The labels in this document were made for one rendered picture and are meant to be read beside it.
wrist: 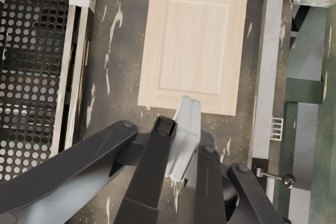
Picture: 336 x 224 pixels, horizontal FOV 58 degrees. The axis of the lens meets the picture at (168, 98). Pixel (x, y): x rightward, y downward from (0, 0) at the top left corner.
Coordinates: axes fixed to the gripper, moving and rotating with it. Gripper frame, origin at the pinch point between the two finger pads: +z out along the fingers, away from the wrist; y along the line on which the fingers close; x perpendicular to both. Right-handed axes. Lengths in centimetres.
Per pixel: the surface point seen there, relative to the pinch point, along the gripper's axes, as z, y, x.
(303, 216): 275, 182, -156
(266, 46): 80, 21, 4
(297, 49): 113, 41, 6
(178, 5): 83, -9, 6
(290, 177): 57, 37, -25
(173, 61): 77, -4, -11
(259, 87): 75, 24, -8
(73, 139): 61, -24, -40
